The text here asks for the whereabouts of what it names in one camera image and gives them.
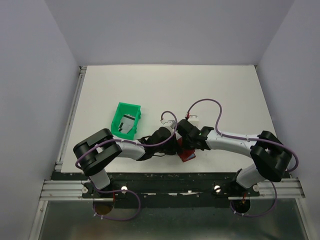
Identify aluminium rail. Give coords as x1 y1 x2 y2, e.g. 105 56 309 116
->
53 66 87 172
39 178 306 202

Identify green plastic card tray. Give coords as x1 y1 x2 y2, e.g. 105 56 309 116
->
111 102 141 140

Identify red card holder wallet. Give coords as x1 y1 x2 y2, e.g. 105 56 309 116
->
177 138 196 163

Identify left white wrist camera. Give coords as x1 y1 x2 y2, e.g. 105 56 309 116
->
160 119 177 130

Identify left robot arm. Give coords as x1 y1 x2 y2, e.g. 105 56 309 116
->
73 126 181 198

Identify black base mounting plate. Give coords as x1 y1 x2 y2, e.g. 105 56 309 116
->
82 172 260 209

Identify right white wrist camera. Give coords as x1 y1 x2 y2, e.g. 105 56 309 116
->
186 115 200 127

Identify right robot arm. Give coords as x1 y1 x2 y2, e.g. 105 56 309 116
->
177 119 292 196

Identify silver card in tray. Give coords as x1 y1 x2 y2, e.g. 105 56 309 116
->
118 114 136 134

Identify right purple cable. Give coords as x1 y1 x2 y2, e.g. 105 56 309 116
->
187 98 300 218

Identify front aluminium rail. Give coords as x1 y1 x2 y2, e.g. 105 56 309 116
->
39 178 306 202

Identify left aluminium rail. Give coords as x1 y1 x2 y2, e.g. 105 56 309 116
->
53 66 87 172

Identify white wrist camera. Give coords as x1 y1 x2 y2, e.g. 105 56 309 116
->
186 115 200 127
160 119 177 130

